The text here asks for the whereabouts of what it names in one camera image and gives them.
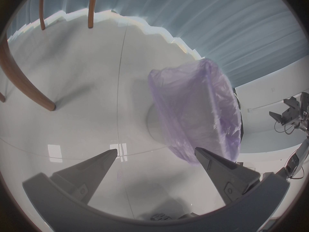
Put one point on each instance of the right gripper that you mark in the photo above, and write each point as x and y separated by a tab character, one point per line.
291	116

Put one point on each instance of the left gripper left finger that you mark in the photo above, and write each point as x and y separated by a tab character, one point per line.
96	170

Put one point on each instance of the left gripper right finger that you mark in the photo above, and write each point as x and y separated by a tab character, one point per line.
229	177

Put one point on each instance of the purple plastic bag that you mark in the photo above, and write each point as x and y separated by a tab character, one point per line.
193	110

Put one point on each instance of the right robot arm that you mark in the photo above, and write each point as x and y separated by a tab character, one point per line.
301	151

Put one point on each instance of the white trash bin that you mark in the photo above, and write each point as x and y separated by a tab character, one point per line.
154	129

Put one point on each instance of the wooden chair with white cushions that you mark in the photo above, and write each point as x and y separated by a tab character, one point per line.
24	86

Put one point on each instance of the pale blue curtain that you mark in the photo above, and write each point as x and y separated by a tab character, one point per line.
217	20

